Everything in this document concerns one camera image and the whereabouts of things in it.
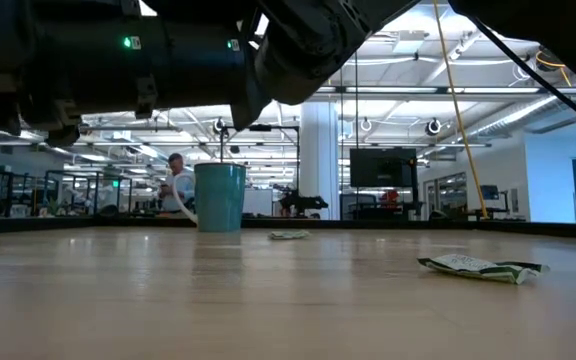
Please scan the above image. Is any white building column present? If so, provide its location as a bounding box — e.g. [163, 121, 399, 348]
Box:
[299, 101, 341, 221]

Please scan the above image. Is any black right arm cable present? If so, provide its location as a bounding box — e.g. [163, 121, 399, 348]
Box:
[467, 13, 576, 135]

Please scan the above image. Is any teal mug with white handle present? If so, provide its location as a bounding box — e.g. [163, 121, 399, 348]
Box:
[171, 162, 248, 234]

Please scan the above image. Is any yellow hanging cable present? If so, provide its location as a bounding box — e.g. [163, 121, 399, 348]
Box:
[431, 0, 490, 220]

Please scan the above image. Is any black aluminium table frame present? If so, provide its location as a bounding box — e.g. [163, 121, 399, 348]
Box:
[0, 214, 576, 240]

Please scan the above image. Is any green white sweetener packet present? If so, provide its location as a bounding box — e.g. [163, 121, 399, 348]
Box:
[267, 229, 312, 241]

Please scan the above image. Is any white sweetener packet dark edge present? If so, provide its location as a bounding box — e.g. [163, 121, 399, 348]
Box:
[416, 253, 552, 286]

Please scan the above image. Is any person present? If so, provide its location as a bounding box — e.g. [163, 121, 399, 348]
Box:
[156, 152, 197, 214]

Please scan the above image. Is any black monitor screen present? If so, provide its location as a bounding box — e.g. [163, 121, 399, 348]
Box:
[349, 147, 419, 189]

